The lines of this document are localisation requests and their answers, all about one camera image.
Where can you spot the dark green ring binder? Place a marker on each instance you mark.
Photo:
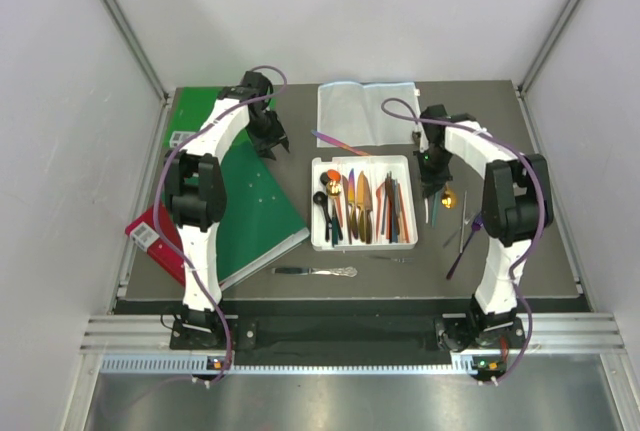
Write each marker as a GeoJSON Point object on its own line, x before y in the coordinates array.
{"type": "Point", "coordinates": [260, 224]}

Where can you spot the clear mesh zip pouch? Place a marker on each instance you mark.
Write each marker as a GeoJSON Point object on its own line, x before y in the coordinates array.
{"type": "Point", "coordinates": [351, 112]}

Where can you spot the light green plastic folder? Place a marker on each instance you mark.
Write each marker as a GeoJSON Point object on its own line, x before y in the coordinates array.
{"type": "Point", "coordinates": [191, 107]}

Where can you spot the gold spoon in tray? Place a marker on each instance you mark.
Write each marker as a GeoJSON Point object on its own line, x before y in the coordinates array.
{"type": "Point", "coordinates": [334, 189]}

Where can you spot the iridescent knife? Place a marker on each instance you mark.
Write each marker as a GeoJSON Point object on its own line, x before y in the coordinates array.
{"type": "Point", "coordinates": [337, 143]}
{"type": "Point", "coordinates": [351, 202]}

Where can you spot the silver ornate butter knife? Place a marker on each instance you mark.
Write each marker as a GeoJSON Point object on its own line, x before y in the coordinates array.
{"type": "Point", "coordinates": [348, 272]}

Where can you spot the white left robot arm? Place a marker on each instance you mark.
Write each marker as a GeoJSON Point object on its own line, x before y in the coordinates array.
{"type": "Point", "coordinates": [194, 190]}

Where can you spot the black measuring spoon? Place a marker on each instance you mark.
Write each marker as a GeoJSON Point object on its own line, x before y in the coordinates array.
{"type": "Point", "coordinates": [320, 198]}

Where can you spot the small dark dessert fork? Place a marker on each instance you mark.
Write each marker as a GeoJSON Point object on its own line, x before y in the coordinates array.
{"type": "Point", "coordinates": [400, 260]}

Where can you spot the brown wooden spoon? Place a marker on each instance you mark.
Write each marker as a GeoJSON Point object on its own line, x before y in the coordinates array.
{"type": "Point", "coordinates": [416, 137]}

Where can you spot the black mounting base plate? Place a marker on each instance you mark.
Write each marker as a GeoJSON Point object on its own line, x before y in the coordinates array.
{"type": "Point", "coordinates": [342, 336]}

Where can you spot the copper knife in tray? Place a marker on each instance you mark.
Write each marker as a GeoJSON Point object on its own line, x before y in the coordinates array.
{"type": "Point", "coordinates": [368, 208]}

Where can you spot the magenta folder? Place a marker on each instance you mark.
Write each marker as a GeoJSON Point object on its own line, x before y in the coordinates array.
{"type": "Point", "coordinates": [143, 233]}

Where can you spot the teal handled gold spoon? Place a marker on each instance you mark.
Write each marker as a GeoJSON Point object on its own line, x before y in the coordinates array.
{"type": "Point", "coordinates": [443, 199]}

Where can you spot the white cutlery tray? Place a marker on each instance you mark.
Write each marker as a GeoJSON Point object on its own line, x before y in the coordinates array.
{"type": "Point", "coordinates": [376, 169]}

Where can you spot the orange spoon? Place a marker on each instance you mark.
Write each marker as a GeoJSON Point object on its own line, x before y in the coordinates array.
{"type": "Point", "coordinates": [334, 176]}

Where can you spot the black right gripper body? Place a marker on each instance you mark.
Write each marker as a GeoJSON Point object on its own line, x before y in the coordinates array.
{"type": "Point", "coordinates": [433, 167]}

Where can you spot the orange chopstick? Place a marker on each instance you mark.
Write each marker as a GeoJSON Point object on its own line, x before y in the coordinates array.
{"type": "Point", "coordinates": [403, 233]}

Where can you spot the glossy black spoon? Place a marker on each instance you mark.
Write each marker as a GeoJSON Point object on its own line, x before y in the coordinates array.
{"type": "Point", "coordinates": [324, 179]}

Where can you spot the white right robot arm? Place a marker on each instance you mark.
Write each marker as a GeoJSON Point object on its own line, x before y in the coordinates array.
{"type": "Point", "coordinates": [516, 201]}

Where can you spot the aluminium frame rail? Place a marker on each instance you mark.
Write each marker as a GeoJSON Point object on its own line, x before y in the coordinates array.
{"type": "Point", "coordinates": [134, 46]}

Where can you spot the silver chopstick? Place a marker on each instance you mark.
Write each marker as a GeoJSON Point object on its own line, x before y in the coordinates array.
{"type": "Point", "coordinates": [463, 222]}

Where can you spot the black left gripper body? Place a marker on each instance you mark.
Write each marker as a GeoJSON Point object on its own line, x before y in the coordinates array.
{"type": "Point", "coordinates": [266, 129]}

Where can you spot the purple plastic fork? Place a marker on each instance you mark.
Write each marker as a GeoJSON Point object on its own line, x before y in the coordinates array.
{"type": "Point", "coordinates": [476, 226]}

